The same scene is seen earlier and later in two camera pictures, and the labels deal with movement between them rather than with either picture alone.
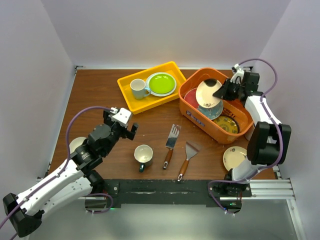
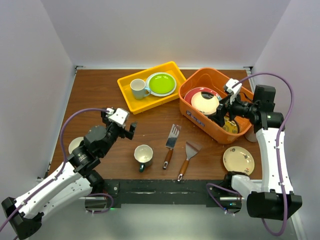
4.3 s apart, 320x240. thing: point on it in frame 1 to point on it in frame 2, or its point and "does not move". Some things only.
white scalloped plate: x=156 y=94 does not move
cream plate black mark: x=204 y=92 to x=206 y=103
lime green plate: x=161 y=83 does not move
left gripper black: x=129 y=134 does not move
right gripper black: x=222 y=92 to x=218 y=117
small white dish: x=75 y=143 does not move
